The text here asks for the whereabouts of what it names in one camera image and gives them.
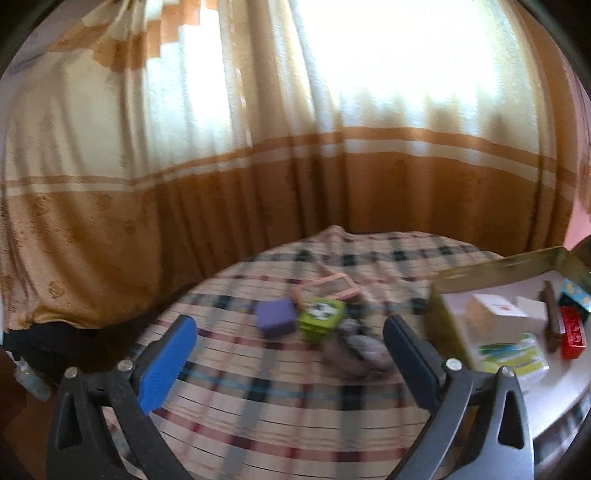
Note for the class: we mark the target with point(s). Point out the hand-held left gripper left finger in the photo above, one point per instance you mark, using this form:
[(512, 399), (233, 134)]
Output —
[(166, 364)]

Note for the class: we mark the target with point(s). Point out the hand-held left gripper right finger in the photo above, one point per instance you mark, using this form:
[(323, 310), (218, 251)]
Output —
[(413, 364)]

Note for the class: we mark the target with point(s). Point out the gold rectangular tin box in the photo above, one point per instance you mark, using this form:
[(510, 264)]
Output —
[(445, 323)]

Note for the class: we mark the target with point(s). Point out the white box with red label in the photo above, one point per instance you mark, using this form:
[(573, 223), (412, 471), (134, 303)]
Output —
[(494, 318)]

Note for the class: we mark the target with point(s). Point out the clear plastic floss box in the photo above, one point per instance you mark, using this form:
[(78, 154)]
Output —
[(512, 357)]

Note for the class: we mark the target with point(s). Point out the green soccer ball block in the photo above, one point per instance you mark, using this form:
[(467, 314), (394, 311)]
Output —
[(321, 318)]

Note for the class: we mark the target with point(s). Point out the purple box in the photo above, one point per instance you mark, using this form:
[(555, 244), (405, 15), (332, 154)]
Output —
[(274, 318)]

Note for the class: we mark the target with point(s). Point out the white charger adapter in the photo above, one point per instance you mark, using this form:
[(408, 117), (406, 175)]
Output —
[(531, 314)]

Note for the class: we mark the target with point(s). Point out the brown rectangular bar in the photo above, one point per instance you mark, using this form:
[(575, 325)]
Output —
[(551, 314)]

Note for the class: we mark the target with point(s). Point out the red building block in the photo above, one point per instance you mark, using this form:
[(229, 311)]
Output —
[(572, 332)]

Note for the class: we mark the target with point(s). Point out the dark floral fabric pouch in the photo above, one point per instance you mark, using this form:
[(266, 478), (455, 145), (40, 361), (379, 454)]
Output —
[(360, 348)]

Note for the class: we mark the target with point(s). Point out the plaid tablecloth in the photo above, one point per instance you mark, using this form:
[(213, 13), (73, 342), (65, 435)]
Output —
[(258, 406)]

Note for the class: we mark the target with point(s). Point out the dark cloth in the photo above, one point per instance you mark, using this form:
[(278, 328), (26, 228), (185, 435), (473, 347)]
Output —
[(46, 346)]

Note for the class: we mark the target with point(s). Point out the small bottle on floor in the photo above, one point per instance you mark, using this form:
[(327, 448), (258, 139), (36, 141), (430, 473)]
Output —
[(30, 378)]

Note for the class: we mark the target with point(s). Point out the cream and orange patterned curtain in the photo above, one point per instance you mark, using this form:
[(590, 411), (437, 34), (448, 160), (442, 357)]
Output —
[(184, 184)]

